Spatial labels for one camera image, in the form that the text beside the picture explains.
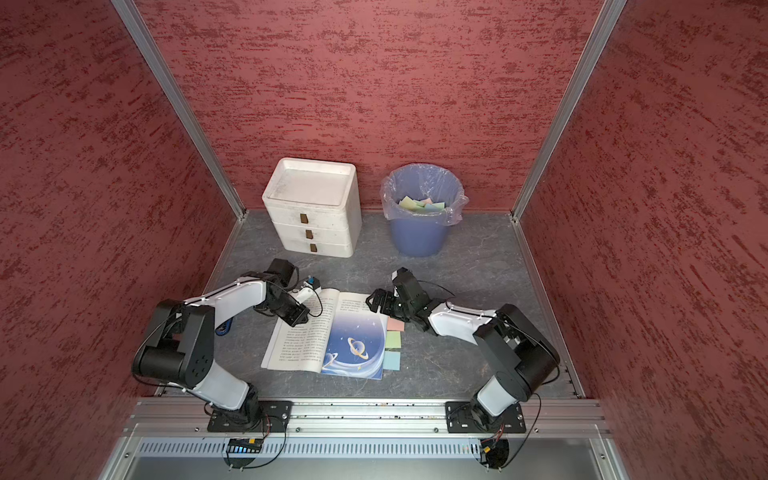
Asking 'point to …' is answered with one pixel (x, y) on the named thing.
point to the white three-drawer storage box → (315, 205)
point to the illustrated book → (342, 335)
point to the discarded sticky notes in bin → (408, 203)
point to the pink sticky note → (394, 324)
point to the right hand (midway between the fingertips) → (376, 309)
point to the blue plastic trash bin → (419, 238)
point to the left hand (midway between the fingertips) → (301, 323)
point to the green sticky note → (393, 339)
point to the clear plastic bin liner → (420, 181)
